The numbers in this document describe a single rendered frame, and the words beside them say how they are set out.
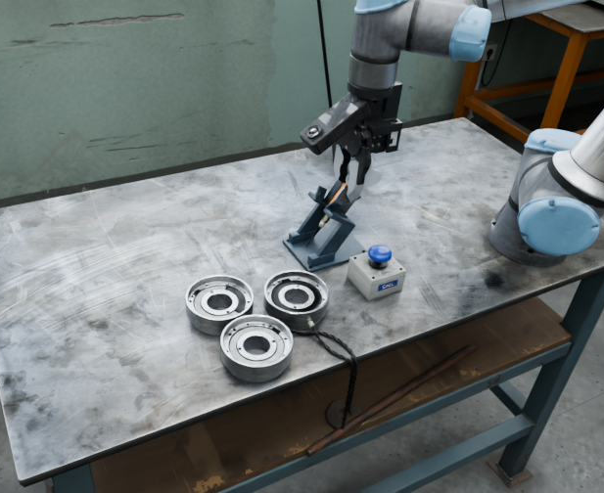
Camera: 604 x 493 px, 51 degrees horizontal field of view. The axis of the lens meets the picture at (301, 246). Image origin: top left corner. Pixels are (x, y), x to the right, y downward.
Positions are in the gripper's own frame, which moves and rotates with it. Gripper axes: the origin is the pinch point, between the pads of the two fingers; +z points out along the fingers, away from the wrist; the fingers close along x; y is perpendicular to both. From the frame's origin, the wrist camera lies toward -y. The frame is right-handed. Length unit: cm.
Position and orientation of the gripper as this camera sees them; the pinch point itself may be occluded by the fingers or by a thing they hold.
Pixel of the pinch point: (344, 192)
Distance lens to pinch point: 111.7
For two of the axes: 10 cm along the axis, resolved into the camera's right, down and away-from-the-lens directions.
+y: 8.7, -2.4, 4.3
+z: -0.8, 7.9, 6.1
